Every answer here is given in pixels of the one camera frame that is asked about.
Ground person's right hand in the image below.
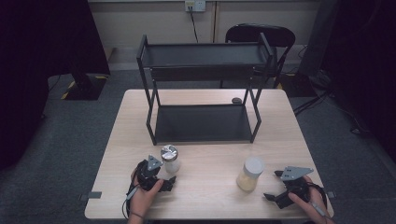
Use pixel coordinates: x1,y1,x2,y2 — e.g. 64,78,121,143
287,175,332,220

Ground black chair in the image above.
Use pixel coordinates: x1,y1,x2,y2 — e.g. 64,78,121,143
219,22,297,91

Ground white wall socket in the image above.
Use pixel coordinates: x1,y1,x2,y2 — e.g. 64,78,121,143
184,0,207,13

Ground left hand-held gripper cable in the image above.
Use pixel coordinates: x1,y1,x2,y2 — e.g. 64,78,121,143
121,183,140,220

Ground dark curtain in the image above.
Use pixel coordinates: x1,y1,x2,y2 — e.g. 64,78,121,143
320,0,396,163
0,0,112,172

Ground person's left hand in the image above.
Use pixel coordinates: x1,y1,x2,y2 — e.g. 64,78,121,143
128,174,165,218

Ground black floor cables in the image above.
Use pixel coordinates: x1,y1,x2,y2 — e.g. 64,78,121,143
292,88,372,136

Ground glass jar with silver lid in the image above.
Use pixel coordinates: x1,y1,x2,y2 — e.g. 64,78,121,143
160,144,182,175

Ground right hand-held gripper cable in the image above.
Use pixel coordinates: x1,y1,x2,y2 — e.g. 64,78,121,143
306,182,336,224

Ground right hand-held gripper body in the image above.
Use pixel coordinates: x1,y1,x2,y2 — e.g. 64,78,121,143
275,165,315,210

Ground hand-held gripper cable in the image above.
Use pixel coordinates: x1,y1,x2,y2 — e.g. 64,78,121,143
121,183,140,220
306,182,336,224

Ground black power cable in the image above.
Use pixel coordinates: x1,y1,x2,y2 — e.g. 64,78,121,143
187,5,200,45

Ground glass jar with white lid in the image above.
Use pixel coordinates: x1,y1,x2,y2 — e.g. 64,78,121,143
235,156,266,192

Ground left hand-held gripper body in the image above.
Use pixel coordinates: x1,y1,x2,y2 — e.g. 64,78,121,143
134,154,164,191

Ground black stand base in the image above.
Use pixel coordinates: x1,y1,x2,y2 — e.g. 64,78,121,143
60,72,109,102
276,72,319,98

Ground black metal two-tier shelf rack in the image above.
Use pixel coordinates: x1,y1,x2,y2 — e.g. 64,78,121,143
135,32,275,147

